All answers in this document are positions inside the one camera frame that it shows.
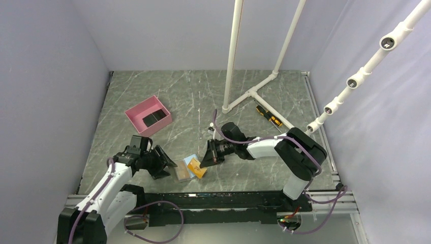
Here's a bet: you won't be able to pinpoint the orange credit card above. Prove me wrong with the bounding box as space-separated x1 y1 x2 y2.
174 160 191 181

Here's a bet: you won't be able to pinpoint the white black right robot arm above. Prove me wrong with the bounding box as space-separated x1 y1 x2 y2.
200 122 328 211

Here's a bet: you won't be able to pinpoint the yellow black screwdriver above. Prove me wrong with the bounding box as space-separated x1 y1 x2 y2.
254 100 283 133

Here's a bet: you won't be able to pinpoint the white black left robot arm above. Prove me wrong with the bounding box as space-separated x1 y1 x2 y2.
56 135 177 243

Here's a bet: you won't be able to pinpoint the aluminium extrusion frame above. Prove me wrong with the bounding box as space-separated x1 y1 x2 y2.
53 72 371 244

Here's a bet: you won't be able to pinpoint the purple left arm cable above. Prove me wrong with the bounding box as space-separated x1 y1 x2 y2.
67 157 185 244

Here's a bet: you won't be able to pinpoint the white PVC pipe frame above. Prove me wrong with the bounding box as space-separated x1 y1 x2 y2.
222 1 319 129

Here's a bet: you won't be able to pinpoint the black cards in box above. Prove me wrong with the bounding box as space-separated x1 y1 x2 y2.
142 109 167 128

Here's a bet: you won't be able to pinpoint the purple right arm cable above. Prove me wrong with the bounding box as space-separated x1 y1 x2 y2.
212 109 349 236

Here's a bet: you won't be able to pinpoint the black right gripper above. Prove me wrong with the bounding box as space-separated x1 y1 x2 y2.
200 139 236 169

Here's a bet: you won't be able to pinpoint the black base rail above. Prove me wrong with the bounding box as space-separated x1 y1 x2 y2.
111 183 313 227

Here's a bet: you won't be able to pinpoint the white pipe with camera sockets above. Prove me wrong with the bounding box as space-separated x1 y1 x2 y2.
305 0 430 135

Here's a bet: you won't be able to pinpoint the pink plastic box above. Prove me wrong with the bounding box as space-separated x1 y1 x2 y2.
125 95 173 137

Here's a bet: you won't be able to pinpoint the grey leather card holder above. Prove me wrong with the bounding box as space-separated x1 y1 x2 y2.
169 154 198 182

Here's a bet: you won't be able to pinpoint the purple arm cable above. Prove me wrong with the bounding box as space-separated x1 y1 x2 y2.
212 109 349 236
67 157 185 244

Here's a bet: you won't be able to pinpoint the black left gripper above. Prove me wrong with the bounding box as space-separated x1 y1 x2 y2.
140 145 176 179

